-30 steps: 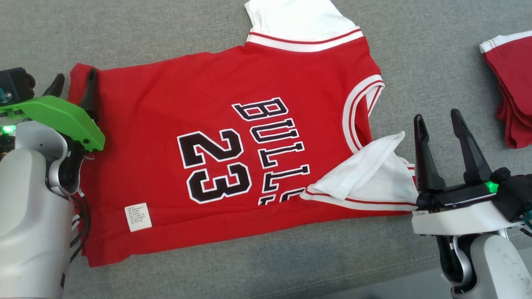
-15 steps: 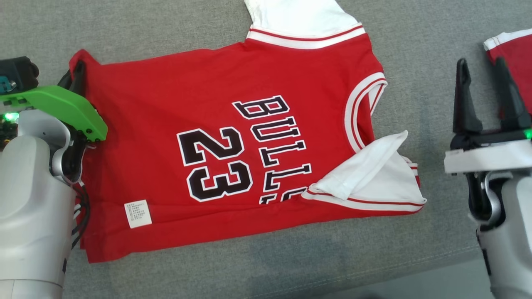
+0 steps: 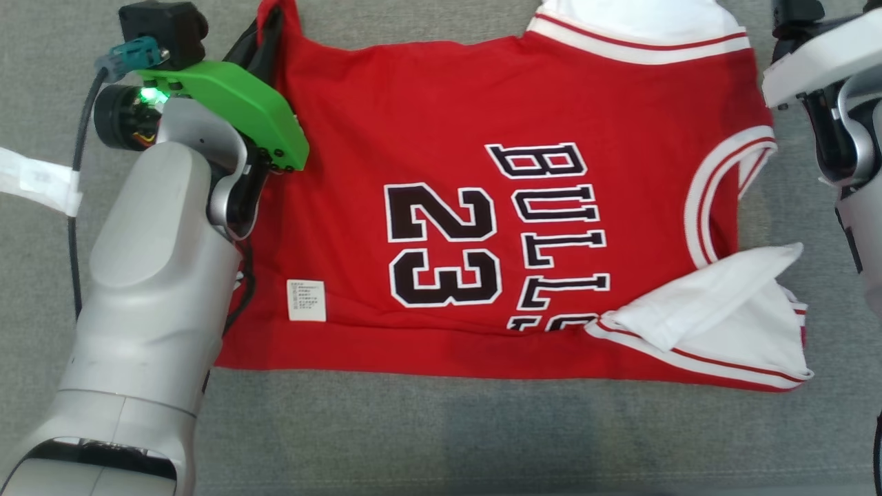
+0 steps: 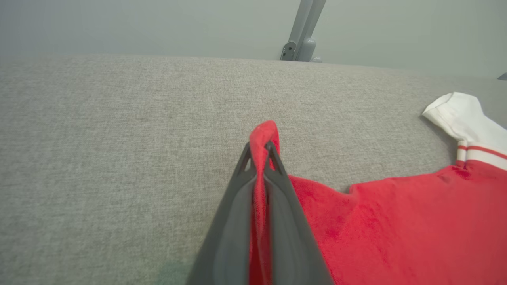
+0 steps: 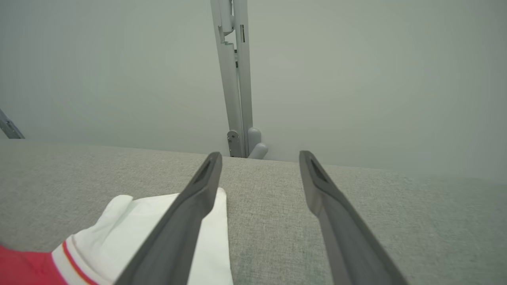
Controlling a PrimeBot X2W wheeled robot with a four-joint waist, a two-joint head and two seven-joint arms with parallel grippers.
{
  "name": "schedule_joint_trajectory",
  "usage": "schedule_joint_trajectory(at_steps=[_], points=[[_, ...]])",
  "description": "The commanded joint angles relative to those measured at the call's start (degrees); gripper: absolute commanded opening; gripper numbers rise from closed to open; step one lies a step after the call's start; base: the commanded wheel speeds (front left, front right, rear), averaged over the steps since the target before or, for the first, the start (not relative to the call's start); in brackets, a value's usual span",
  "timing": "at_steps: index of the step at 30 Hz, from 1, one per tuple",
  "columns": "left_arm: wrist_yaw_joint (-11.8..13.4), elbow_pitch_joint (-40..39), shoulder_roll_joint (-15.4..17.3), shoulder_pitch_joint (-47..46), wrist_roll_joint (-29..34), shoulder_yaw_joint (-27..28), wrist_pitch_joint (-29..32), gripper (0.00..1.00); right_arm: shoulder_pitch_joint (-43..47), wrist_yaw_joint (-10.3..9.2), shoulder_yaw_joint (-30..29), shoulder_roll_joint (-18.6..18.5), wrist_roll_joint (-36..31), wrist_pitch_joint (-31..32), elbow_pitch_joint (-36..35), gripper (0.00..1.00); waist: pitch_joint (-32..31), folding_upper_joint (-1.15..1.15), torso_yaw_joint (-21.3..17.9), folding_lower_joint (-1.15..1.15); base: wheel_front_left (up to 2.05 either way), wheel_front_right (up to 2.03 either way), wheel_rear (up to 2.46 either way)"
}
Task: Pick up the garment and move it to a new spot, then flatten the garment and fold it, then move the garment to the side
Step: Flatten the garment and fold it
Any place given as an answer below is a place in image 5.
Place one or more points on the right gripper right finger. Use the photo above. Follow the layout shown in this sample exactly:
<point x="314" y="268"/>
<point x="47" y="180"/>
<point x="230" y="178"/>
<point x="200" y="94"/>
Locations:
<point x="348" y="245"/>

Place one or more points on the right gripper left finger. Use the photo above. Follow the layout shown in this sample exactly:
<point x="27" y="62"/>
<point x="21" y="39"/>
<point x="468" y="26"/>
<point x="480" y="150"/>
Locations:
<point x="178" y="237"/>

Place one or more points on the red and white striped shirt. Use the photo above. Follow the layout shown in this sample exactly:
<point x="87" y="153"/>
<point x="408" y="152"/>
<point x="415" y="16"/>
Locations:
<point x="130" y="225"/>

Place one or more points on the grey slanted partition support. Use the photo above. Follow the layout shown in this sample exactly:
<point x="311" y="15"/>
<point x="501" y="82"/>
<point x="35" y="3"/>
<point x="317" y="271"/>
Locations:
<point x="10" y="128"/>

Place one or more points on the dark metal post bracket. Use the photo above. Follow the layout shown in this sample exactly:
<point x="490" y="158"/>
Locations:
<point x="233" y="143"/>

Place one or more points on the grey rounded post foot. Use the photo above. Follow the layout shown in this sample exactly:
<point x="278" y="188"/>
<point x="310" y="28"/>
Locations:
<point x="256" y="144"/>

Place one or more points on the grey partition post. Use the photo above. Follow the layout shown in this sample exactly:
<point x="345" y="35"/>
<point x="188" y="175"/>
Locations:
<point x="237" y="79"/>

